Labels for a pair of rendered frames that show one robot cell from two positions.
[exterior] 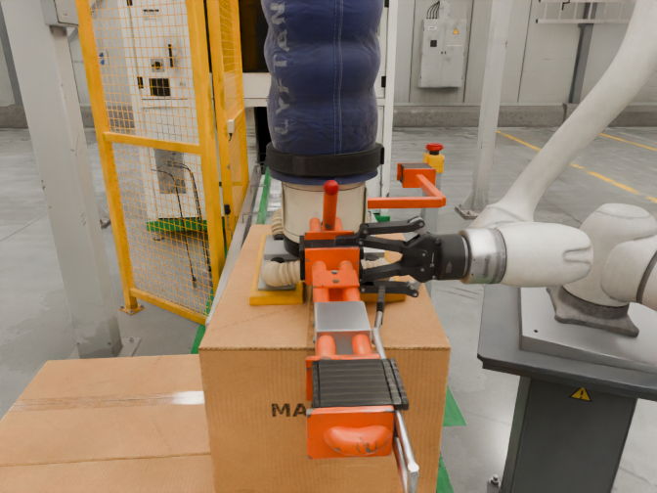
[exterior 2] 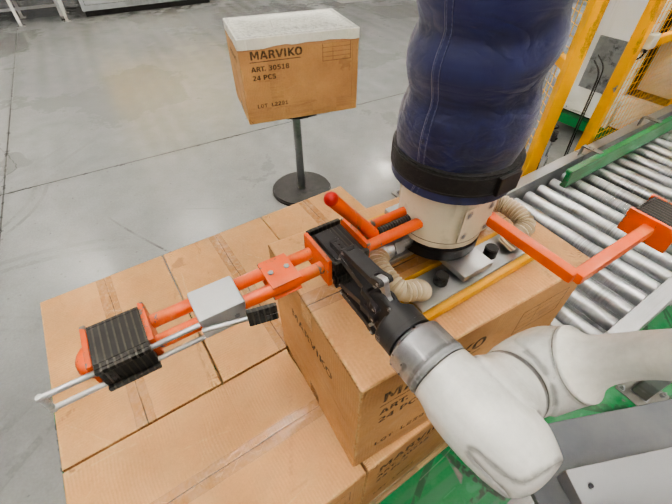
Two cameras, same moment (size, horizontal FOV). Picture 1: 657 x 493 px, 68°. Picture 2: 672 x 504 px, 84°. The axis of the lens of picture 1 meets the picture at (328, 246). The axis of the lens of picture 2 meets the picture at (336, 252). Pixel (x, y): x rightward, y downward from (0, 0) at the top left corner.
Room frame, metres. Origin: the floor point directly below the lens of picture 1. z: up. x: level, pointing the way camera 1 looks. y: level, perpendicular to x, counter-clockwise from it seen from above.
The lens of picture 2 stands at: (0.49, -0.41, 1.53)
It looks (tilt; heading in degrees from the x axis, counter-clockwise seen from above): 45 degrees down; 61
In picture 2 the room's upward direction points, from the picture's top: straight up
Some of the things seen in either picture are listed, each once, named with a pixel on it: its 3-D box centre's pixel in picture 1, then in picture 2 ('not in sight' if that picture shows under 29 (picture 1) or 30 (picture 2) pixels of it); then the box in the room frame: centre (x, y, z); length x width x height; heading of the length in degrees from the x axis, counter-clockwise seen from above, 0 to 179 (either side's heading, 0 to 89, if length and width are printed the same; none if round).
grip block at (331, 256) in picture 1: (330, 256); (336, 250); (0.72, 0.00, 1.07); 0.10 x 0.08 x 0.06; 93
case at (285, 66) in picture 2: not in sight; (292, 64); (1.33, 1.58, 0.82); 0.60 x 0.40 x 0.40; 171
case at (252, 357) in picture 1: (325, 348); (414, 306); (0.95, 0.01, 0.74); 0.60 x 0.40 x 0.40; 0
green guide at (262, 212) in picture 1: (259, 192); (648, 127); (2.84, 0.41, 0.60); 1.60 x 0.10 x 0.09; 4
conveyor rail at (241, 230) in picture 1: (245, 228); (591, 159); (2.48, 0.45, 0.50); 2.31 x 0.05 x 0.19; 4
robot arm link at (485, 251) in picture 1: (475, 256); (424, 354); (0.72, -0.24, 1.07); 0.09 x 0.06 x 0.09; 4
